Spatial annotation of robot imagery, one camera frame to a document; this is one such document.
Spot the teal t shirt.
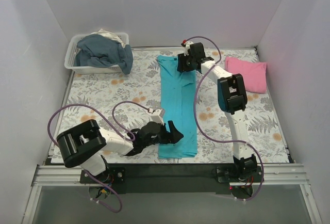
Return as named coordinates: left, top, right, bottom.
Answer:
left=157, top=55, right=197, bottom=158

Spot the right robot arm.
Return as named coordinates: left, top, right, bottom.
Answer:
left=177, top=40, right=257, bottom=182

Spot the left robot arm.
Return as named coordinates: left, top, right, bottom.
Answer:
left=56, top=120, right=184, bottom=183

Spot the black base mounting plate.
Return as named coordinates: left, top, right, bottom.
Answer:
left=79, top=163, right=265, bottom=195

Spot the folded pink t shirt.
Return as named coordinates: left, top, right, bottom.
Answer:
left=225, top=57, right=267, bottom=94

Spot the cream t shirt in basket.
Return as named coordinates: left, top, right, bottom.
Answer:
left=89, top=29, right=130, bottom=49

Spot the grey-blue t shirt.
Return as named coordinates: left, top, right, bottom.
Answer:
left=74, top=34, right=134, bottom=75

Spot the white plastic laundry basket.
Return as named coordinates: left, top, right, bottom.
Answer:
left=64, top=34, right=122, bottom=74

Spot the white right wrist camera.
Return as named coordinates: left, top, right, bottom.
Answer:
left=181, top=40, right=194, bottom=56

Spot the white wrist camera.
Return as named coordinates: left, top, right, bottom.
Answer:
left=148, top=108, right=165, bottom=125
left=181, top=40, right=194, bottom=56

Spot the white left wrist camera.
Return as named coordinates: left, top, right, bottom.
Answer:
left=148, top=108, right=165, bottom=125

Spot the aluminium frame rail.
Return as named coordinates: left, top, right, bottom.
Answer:
left=23, top=164, right=322, bottom=223

